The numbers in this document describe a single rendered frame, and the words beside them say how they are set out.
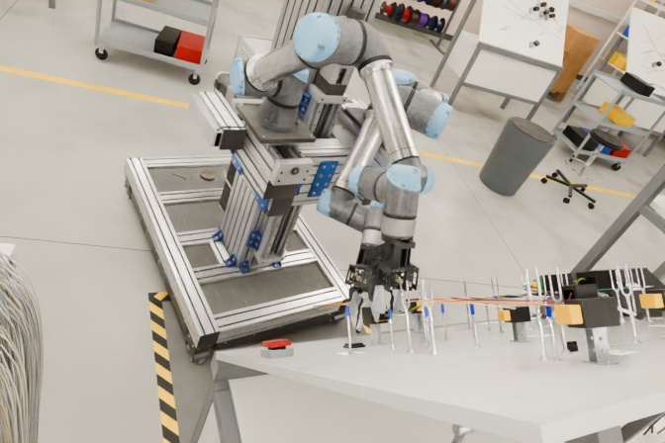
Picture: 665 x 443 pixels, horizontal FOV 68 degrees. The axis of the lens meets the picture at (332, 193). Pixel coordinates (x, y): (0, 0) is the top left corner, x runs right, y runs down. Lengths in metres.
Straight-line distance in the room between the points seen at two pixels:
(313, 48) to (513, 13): 5.07
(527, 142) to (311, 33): 3.47
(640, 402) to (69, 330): 2.22
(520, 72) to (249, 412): 5.36
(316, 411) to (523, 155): 3.54
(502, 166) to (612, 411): 4.18
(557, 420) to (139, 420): 1.91
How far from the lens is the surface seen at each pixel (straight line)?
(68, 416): 2.27
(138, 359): 2.39
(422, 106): 1.54
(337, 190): 1.44
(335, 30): 1.25
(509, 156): 4.63
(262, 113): 1.73
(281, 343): 1.11
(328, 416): 1.45
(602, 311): 0.81
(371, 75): 1.31
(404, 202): 1.06
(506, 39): 6.05
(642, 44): 7.73
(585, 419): 0.53
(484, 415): 0.53
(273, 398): 1.43
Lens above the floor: 1.99
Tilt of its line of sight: 33 degrees down
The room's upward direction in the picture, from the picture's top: 23 degrees clockwise
